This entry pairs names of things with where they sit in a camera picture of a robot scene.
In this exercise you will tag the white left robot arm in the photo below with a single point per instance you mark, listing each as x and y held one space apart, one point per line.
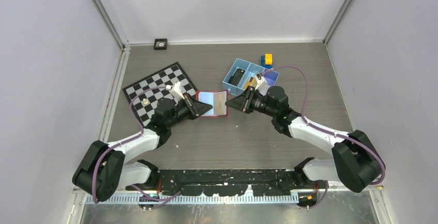
105 167

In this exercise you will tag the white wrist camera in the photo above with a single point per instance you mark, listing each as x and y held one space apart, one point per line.
261 83
175 91

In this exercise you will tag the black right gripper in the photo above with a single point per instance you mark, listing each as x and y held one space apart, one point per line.
242 102

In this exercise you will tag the black square wall socket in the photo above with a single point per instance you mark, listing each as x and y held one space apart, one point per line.
160 44

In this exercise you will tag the light blue drawer box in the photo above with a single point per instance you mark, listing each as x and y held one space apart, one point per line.
226 86
251 70

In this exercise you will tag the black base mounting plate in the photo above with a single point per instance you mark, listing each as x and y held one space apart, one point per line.
230 182

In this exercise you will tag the light blue middle drawer box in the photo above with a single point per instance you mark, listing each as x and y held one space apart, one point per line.
251 70

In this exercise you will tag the orange card in drawer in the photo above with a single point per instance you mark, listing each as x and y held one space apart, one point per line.
251 82

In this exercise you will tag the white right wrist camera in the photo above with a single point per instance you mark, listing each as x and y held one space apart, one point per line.
261 83

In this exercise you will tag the tan patterned card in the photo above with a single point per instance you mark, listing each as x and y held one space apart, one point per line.
220 108

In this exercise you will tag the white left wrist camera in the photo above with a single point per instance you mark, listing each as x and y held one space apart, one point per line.
175 91

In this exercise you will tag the purple drawer box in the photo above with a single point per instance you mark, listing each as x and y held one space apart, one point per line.
270 76

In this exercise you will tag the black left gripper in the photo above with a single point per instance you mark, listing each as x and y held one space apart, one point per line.
197 108

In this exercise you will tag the black card in drawer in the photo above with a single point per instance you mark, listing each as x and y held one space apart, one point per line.
236 77

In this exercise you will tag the blue orange toy block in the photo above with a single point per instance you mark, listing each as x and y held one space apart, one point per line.
267 60

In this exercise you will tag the red leather card holder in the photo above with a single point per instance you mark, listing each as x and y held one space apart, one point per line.
207 97

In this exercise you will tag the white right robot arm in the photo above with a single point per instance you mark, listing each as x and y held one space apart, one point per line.
354 161

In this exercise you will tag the black white chessboard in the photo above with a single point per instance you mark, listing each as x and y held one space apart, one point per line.
151 88

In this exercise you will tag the light blue left drawer box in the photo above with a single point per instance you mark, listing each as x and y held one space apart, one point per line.
226 86

